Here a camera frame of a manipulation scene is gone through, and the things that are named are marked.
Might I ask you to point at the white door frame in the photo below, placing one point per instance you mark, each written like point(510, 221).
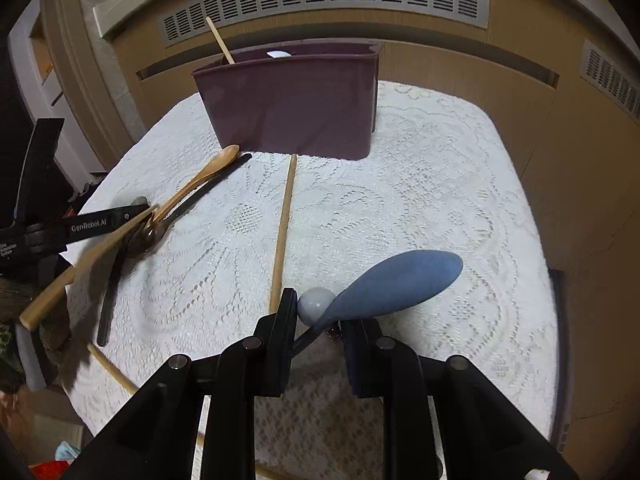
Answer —
point(30, 85)

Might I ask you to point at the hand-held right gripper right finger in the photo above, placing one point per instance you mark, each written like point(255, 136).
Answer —
point(357, 355)

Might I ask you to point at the blue cloth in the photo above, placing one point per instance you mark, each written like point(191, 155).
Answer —
point(65, 451)

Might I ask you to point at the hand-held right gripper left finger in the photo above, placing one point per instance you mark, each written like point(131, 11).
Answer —
point(286, 330)

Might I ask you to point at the blue rice paddle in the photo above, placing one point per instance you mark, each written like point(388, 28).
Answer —
point(400, 280)

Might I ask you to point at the purple plastic utensil holder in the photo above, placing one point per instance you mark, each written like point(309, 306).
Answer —
point(290, 105)

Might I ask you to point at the long grey vent grille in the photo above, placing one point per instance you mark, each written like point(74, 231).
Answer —
point(325, 0)

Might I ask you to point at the wooden spoon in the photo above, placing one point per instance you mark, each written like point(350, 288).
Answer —
point(225, 159)

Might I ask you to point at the white round spoon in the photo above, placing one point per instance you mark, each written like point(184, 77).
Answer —
point(314, 305)

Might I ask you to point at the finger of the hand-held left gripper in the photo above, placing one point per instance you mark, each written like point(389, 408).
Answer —
point(139, 205)

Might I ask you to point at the red object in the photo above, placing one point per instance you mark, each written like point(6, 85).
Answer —
point(47, 469)

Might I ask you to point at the small grey vent grille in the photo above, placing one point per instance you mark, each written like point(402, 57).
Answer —
point(610, 80)

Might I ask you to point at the white lace tablecloth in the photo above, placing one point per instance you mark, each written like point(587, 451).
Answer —
point(400, 200)

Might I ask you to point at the wooden chopstick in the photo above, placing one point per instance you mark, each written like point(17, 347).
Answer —
point(220, 40)
point(112, 367)
point(65, 285)
point(284, 230)

